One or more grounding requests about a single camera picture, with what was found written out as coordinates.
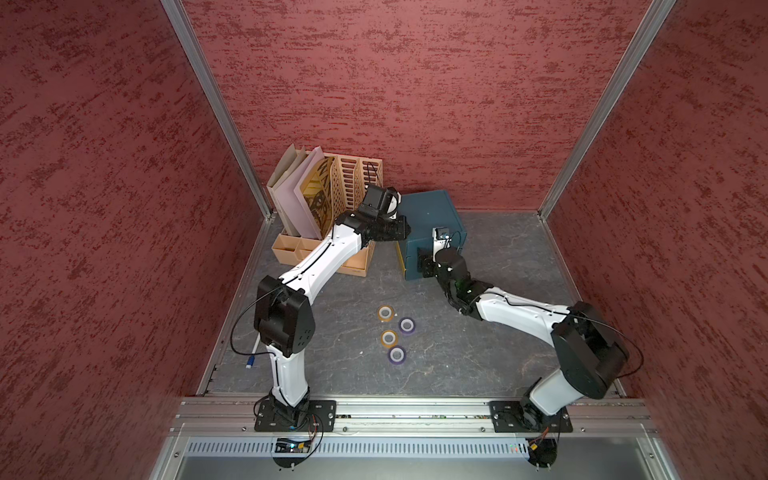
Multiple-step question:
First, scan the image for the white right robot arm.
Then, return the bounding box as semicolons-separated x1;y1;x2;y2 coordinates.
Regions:
417;247;630;429

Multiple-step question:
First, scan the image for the yellow patterned book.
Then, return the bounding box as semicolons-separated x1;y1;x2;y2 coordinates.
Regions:
299;156;333;239

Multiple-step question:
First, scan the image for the purple tape roll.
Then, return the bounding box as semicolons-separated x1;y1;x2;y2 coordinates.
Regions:
388;346;407;365
398;317;416;335

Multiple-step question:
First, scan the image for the aluminium front rail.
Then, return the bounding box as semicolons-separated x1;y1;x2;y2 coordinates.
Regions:
150;395;679;479

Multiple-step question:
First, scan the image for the teal drawer cabinet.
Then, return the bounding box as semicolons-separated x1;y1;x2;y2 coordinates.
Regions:
396;190;467;281

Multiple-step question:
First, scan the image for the orange tape roll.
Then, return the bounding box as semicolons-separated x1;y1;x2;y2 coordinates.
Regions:
377;305;396;322
380;330;398;348

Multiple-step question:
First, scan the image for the orange tape roll middle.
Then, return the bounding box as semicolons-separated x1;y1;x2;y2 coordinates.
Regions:
380;330;398;348

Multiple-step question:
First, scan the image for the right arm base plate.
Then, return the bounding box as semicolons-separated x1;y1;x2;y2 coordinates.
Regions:
488;400;573;434

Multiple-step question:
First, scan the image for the orange tape roll upper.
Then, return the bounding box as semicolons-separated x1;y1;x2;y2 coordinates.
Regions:
377;305;396;322

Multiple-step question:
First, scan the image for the beige plastic desk organizer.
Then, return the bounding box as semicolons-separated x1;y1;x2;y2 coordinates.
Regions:
272;153;384;266

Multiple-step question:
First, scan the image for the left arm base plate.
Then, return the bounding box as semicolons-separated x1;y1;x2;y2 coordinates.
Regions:
254;396;337;433

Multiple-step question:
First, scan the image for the purple tape roll lower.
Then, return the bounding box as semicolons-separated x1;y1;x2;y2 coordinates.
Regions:
388;346;407;365

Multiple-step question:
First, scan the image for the grey-beige folder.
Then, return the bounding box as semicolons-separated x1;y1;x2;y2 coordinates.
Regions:
267;144;308;236

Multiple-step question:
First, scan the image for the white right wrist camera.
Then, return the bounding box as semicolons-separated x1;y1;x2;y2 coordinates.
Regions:
432;227;451;254

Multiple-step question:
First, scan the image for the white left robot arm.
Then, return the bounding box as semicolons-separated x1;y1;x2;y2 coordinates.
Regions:
254;185;410;410

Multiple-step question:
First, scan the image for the purple tape roll upper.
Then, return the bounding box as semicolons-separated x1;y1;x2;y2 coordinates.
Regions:
398;317;416;335

